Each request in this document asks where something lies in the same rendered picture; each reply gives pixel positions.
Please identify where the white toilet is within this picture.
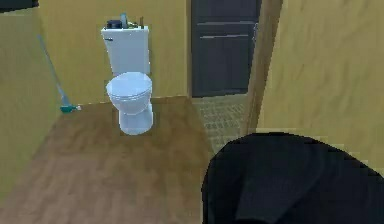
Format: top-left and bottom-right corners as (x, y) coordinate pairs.
(100, 25), (155, 136)

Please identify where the teal floor brush grey handle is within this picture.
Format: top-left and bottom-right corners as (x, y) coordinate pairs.
(36, 33), (82, 115)

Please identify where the brown wooden room door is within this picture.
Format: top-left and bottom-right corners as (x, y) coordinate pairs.
(242, 0), (285, 135)

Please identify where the dark blue round container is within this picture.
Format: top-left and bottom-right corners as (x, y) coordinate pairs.
(106, 19), (123, 30)

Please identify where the dark grey room door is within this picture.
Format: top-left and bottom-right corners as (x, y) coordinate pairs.
(190, 0), (263, 98)

